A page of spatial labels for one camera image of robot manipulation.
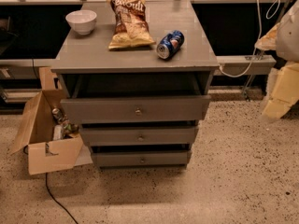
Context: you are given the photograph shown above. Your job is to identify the white ceramic bowl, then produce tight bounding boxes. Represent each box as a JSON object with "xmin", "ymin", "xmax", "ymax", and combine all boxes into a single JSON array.
[{"xmin": 65, "ymin": 10, "xmax": 97, "ymax": 35}]

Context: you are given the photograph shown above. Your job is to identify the brown chip bag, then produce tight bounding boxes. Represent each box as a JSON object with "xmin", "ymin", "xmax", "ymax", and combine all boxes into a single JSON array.
[{"xmin": 107, "ymin": 0, "xmax": 155, "ymax": 50}]

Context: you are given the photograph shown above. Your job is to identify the open cardboard box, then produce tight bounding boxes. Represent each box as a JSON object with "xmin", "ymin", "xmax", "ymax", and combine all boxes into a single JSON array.
[{"xmin": 10, "ymin": 67, "xmax": 93, "ymax": 175}]

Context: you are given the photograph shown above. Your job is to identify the black floor cable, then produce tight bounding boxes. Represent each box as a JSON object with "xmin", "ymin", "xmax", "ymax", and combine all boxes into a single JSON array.
[{"xmin": 45, "ymin": 172, "xmax": 79, "ymax": 224}]

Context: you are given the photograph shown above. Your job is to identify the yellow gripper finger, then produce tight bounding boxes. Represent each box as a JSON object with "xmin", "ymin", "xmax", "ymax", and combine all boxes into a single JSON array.
[
  {"xmin": 262, "ymin": 62, "xmax": 299, "ymax": 120},
  {"xmin": 255, "ymin": 23, "xmax": 279, "ymax": 50}
]

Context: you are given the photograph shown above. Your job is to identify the metal diagonal rod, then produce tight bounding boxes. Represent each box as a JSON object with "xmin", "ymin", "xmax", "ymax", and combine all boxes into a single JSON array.
[{"xmin": 241, "ymin": 0, "xmax": 299, "ymax": 101}]

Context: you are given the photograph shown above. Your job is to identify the grey drawer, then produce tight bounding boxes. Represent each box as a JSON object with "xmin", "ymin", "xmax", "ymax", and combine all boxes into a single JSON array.
[
  {"xmin": 91, "ymin": 150, "xmax": 192, "ymax": 167},
  {"xmin": 80, "ymin": 126, "xmax": 198, "ymax": 147},
  {"xmin": 61, "ymin": 95, "xmax": 210, "ymax": 124}
]

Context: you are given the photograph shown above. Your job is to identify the grey middle drawer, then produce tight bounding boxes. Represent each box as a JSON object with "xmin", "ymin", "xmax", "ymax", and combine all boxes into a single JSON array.
[{"xmin": 80, "ymin": 126, "xmax": 198, "ymax": 147}]

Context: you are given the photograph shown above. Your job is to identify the grey drawer cabinet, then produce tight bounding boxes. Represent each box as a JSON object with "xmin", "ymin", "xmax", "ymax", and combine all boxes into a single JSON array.
[{"xmin": 51, "ymin": 1, "xmax": 219, "ymax": 154}]

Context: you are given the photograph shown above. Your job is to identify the cans and bottles in box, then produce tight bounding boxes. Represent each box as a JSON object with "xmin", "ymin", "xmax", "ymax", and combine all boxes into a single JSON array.
[{"xmin": 51, "ymin": 108, "xmax": 78, "ymax": 141}]

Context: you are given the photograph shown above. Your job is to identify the white hanging cable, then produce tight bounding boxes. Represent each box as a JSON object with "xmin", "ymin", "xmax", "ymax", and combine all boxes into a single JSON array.
[{"xmin": 219, "ymin": 0, "xmax": 282, "ymax": 78}]

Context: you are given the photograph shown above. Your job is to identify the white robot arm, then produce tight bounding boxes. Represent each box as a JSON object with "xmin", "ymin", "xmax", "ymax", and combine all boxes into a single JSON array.
[{"xmin": 255, "ymin": 1, "xmax": 299, "ymax": 122}]

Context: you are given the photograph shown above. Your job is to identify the grey bottom drawer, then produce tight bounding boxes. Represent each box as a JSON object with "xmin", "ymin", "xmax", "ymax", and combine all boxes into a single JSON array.
[{"xmin": 91, "ymin": 150, "xmax": 192, "ymax": 167}]

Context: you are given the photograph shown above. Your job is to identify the blue soda can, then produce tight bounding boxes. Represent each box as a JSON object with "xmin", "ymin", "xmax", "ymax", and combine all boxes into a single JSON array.
[{"xmin": 156, "ymin": 30, "xmax": 185, "ymax": 60}]

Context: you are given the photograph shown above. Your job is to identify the grey top drawer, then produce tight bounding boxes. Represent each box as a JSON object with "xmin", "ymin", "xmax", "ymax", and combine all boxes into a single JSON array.
[{"xmin": 61, "ymin": 95, "xmax": 210, "ymax": 124}]

